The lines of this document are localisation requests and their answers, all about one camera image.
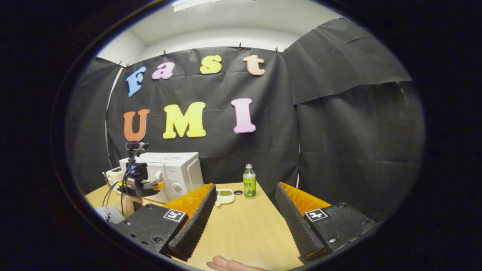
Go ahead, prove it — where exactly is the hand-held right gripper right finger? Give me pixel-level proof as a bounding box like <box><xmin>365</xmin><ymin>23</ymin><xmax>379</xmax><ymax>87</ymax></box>
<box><xmin>275</xmin><ymin>182</ymin><xmax>377</xmax><ymax>263</ymax></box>

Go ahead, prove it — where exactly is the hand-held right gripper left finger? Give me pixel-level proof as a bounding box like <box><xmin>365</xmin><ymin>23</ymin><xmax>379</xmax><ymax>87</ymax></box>
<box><xmin>109</xmin><ymin>183</ymin><xmax>218</xmax><ymax>263</ymax></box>

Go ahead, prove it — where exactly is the white microwave oven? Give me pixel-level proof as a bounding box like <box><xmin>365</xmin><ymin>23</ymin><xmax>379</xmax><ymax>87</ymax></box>
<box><xmin>119</xmin><ymin>152</ymin><xmax>204</xmax><ymax>204</ymax></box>

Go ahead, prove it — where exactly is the white toaster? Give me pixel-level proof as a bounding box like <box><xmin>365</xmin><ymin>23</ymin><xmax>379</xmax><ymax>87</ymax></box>
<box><xmin>105</xmin><ymin>167</ymin><xmax>125</xmax><ymax>187</ymax></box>

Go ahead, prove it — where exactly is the white divided grain dish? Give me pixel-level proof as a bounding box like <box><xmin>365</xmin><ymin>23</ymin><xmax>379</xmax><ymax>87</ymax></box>
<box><xmin>215</xmin><ymin>189</ymin><xmax>235</xmax><ymax>207</ymax></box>

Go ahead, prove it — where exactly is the green drink bottle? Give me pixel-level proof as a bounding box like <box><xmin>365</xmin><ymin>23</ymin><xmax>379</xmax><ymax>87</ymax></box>
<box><xmin>243</xmin><ymin>164</ymin><xmax>256</xmax><ymax>199</ymax></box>

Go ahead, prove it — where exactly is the black backdrop cloth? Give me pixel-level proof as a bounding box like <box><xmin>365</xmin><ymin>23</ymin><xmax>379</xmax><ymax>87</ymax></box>
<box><xmin>66</xmin><ymin>17</ymin><xmax>426</xmax><ymax>222</ymax></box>

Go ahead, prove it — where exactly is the row of small cloth clips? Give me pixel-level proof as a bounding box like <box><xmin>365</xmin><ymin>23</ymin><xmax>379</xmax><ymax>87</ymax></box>
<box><xmin>117</xmin><ymin>26</ymin><xmax>319</xmax><ymax>69</ymax></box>

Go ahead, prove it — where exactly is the large ceiling light panel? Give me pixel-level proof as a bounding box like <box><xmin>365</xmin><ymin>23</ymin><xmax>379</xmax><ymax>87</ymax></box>
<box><xmin>172</xmin><ymin>0</ymin><xmax>256</xmax><ymax>12</ymax></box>

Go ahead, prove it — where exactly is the black camera cable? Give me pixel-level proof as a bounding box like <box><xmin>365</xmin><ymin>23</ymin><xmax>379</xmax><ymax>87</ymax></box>
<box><xmin>102</xmin><ymin>144</ymin><xmax>148</xmax><ymax>221</ymax></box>

